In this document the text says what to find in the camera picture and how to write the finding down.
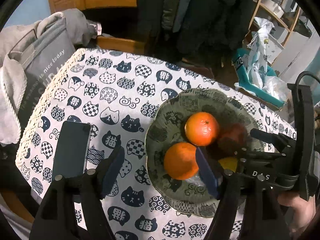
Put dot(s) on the green glass bowl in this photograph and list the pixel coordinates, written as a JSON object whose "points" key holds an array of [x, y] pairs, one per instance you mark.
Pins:
{"points": [[165, 120]]}

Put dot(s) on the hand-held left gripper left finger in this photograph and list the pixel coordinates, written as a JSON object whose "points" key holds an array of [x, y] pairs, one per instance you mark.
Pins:
{"points": [[113, 172]]}

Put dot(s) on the orange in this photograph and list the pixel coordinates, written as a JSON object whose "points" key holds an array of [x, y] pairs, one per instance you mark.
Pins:
{"points": [[180, 161], [202, 128]]}

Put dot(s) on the wooden drawer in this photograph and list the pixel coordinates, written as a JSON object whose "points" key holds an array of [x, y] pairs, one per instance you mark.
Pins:
{"points": [[117, 43]]}

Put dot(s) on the teal plastic crate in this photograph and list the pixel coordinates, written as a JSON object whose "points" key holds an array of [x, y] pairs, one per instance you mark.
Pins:
{"points": [[246, 80]]}

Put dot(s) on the white rice bag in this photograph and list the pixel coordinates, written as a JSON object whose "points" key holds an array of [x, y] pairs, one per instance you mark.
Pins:
{"points": [[260, 55]]}

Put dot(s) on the black hooded coat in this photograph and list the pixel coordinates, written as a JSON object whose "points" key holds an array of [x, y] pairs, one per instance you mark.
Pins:
{"points": [[215, 17]]}

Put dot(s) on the wooden shelf rack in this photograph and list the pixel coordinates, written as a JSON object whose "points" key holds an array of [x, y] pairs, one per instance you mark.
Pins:
{"points": [[260, 10]]}

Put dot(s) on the clear plastic bag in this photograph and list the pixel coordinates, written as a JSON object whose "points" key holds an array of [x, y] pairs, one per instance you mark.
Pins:
{"points": [[276, 88]]}

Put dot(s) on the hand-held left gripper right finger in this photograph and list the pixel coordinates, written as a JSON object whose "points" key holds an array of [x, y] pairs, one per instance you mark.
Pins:
{"points": [[207, 175]]}

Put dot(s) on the white pot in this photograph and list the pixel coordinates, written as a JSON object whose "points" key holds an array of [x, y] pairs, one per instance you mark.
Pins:
{"points": [[273, 6]]}

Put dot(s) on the grey jacket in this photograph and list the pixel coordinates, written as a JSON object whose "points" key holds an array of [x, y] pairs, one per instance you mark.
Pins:
{"points": [[176, 5]]}

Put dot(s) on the dark smartphone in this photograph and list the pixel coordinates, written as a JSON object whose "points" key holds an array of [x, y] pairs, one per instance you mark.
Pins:
{"points": [[71, 150]]}

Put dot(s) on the red apple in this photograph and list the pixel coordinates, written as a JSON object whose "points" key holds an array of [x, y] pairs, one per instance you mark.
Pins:
{"points": [[232, 136]]}

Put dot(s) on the grey sweatshirt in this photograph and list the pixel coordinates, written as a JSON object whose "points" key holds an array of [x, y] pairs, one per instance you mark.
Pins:
{"points": [[80, 25]]}

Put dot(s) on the cat print tablecloth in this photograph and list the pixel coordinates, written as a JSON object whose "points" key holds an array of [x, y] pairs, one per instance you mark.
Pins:
{"points": [[100, 100]]}

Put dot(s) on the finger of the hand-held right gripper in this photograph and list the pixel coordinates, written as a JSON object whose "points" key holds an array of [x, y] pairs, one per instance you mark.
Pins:
{"points": [[265, 135], [260, 158]]}

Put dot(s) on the person's right hand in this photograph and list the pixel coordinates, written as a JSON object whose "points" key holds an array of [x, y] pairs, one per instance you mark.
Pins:
{"points": [[297, 212]]}

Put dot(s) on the grey tote bag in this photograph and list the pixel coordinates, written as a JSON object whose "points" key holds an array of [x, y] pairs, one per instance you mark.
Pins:
{"points": [[42, 62]]}

